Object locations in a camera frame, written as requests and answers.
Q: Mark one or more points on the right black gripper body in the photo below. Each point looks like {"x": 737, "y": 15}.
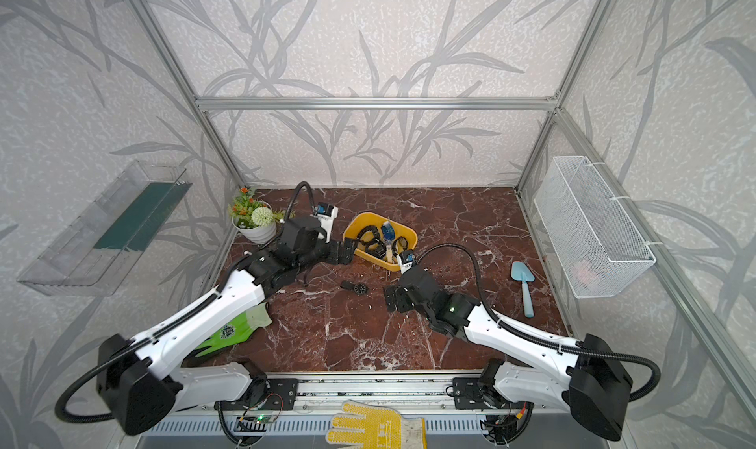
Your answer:
{"x": 401, "y": 302}

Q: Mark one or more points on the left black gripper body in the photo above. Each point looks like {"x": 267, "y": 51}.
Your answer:
{"x": 330, "y": 251}

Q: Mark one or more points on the black sport watch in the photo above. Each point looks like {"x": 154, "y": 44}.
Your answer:
{"x": 377, "y": 250}

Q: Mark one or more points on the black analog watch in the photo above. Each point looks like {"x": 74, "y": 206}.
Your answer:
{"x": 360, "y": 289}

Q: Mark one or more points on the blue transparent watch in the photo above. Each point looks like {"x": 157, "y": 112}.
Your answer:
{"x": 388, "y": 232}

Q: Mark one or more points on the black chunky digital watch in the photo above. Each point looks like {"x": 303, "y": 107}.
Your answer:
{"x": 368, "y": 235}

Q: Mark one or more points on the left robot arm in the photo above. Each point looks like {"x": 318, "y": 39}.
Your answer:
{"x": 144, "y": 380}

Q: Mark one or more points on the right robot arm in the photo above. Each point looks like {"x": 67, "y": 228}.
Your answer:
{"x": 584, "y": 378}

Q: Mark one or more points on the yellow plastic storage box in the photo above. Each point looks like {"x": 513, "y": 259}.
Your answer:
{"x": 364, "y": 219}

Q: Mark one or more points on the potted artificial plant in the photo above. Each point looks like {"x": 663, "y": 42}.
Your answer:
{"x": 255, "y": 219}

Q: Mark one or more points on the light blue spatula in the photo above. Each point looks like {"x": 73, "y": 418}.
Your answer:
{"x": 521, "y": 273}

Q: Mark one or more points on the green work glove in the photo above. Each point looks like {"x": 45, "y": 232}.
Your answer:
{"x": 235, "y": 332}

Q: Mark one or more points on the yellow knitted glove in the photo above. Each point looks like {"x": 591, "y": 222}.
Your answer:
{"x": 365, "y": 426}

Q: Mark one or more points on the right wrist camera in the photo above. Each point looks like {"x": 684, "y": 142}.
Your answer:
{"x": 406, "y": 259}

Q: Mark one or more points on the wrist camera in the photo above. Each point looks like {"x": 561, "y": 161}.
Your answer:
{"x": 326, "y": 214}
{"x": 406, "y": 259}

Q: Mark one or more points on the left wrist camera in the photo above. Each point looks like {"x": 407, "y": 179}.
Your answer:
{"x": 326, "y": 214}

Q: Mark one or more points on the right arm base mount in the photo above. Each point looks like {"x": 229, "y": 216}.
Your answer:
{"x": 469, "y": 394}

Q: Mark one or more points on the aluminium front rail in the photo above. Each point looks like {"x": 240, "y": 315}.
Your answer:
{"x": 366, "y": 393}

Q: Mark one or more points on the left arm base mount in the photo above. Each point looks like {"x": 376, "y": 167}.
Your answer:
{"x": 273, "y": 394}

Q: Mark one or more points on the white wire mesh basket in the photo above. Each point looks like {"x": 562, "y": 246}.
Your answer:
{"x": 598, "y": 246}

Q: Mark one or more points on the clear acrylic wall shelf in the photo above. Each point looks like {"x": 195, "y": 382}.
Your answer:
{"x": 93, "y": 256}

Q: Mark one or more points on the aluminium cage frame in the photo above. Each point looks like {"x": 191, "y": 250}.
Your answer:
{"x": 729, "y": 360}

